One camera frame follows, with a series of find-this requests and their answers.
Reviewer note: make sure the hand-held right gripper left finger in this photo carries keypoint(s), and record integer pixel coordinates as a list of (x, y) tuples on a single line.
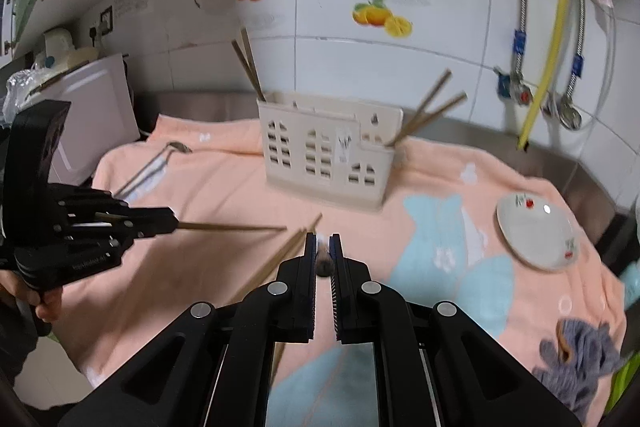
[(295, 287)]

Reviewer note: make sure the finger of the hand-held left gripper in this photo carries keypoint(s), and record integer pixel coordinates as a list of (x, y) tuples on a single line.
[(115, 237), (145, 216)]

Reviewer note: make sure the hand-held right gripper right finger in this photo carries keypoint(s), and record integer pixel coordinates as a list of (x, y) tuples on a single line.
[(352, 287)]

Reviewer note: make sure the brown wooden chopstick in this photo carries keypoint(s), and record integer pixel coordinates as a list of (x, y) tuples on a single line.
[(247, 70), (324, 264), (430, 117), (252, 59), (425, 105), (230, 227)]

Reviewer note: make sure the cream plastic utensil holder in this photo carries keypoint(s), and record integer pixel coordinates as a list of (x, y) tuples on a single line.
[(300, 107)]

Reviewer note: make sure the person's left hand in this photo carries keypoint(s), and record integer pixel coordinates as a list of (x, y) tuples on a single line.
[(49, 307)]

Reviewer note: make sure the clear plastic bag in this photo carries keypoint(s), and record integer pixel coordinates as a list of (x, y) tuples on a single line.
[(22, 89)]

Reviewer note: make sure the pink printed towel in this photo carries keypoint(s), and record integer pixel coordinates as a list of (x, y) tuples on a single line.
[(200, 187)]

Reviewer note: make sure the white microwave oven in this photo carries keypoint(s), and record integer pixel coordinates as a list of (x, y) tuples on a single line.
[(90, 117)]

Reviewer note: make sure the metal ladle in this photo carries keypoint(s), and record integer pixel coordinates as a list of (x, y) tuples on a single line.
[(177, 148)]

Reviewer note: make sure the white kettle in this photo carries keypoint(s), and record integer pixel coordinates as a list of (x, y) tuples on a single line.
[(59, 42)]

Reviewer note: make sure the white flower print plate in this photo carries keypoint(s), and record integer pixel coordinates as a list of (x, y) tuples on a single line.
[(535, 232)]

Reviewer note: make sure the grey knitted cloth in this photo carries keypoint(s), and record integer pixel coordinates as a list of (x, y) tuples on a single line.
[(580, 357)]

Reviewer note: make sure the metal valve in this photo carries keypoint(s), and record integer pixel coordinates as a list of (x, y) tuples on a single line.
[(567, 112)]

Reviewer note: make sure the green plastic basket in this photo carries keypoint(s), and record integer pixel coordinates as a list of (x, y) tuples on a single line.
[(622, 379)]

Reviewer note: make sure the black wall socket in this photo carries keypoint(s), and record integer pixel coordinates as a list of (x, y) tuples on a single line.
[(106, 19)]

